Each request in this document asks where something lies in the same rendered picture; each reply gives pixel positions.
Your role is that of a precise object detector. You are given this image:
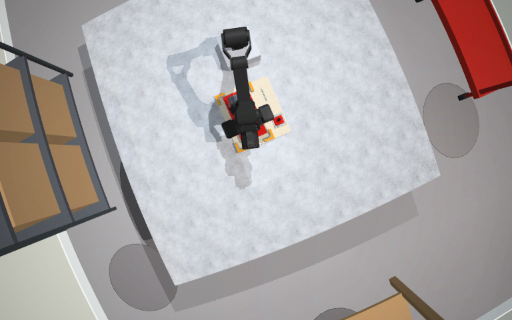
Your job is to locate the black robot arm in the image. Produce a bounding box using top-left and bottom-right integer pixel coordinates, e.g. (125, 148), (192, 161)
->
(221, 27), (262, 150)

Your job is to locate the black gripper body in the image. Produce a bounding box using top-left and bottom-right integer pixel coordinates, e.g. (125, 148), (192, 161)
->
(222, 104), (275, 139)

